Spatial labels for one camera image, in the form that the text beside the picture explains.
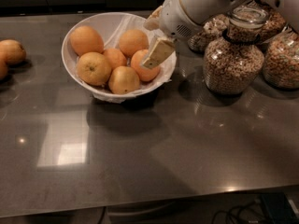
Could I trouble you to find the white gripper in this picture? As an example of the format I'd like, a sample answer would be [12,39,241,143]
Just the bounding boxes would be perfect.
[140,0,201,69]

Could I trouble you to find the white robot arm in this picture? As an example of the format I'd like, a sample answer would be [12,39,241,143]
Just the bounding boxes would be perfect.
[141,0,299,68]

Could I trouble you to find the small centre orange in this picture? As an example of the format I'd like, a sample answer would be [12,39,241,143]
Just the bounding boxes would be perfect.
[103,48,127,69]

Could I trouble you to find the white bowl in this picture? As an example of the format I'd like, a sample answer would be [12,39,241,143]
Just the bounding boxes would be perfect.
[61,12,177,104]

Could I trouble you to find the white paper liner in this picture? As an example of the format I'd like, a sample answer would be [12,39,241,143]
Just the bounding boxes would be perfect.
[90,12,177,104]

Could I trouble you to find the yellowish orange front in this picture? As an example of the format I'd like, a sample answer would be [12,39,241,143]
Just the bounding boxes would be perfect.
[108,66,140,94]

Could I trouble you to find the back left cereal jar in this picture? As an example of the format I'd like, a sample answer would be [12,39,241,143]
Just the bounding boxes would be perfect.
[188,14,229,53]

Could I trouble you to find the front cereal glass jar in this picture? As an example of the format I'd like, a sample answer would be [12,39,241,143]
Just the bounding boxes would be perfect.
[203,6,268,95]

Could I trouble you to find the cereal glass jar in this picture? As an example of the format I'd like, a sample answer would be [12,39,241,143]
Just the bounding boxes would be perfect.
[203,6,268,95]
[263,31,299,90]

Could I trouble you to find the right cereal glass jar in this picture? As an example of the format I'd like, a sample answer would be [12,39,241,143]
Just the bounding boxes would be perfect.
[263,31,299,90]

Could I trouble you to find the orange on table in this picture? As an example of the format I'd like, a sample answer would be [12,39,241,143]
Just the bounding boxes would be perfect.
[0,39,26,65]

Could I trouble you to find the black power adapter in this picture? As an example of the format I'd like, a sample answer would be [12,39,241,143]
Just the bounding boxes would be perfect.
[260,192,299,224]

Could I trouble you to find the black cables under table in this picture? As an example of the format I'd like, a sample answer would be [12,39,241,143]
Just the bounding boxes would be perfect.
[211,200,265,224]

